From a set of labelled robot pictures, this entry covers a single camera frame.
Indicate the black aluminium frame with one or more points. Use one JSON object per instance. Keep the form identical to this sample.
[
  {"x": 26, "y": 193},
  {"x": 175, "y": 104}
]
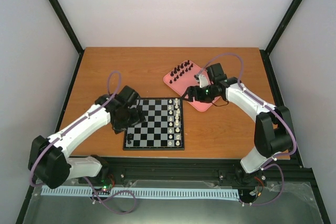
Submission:
[{"x": 175, "y": 169}]

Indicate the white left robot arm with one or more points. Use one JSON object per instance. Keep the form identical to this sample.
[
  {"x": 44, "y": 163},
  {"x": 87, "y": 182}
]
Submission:
[{"x": 50, "y": 157}]

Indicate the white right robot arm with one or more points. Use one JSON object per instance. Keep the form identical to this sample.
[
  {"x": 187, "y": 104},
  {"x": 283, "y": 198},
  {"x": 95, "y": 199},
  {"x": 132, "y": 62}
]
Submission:
[{"x": 273, "y": 125}]

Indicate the pink plastic tray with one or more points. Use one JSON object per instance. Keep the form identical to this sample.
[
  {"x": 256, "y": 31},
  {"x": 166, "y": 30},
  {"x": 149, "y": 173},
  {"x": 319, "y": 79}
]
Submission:
[{"x": 184, "y": 82}]

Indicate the black and white chessboard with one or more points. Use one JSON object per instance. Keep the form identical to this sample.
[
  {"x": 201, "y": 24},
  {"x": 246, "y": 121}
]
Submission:
[{"x": 153, "y": 133}]

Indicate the light blue cable duct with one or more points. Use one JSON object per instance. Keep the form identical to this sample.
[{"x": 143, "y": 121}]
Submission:
[{"x": 149, "y": 193}]

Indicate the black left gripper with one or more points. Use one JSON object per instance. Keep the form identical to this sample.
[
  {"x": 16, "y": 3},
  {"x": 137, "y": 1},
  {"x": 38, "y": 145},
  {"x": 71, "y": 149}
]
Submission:
[{"x": 119, "y": 127}]

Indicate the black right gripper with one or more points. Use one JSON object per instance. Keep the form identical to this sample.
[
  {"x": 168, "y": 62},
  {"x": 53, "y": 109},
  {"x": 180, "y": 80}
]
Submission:
[{"x": 198, "y": 97}]

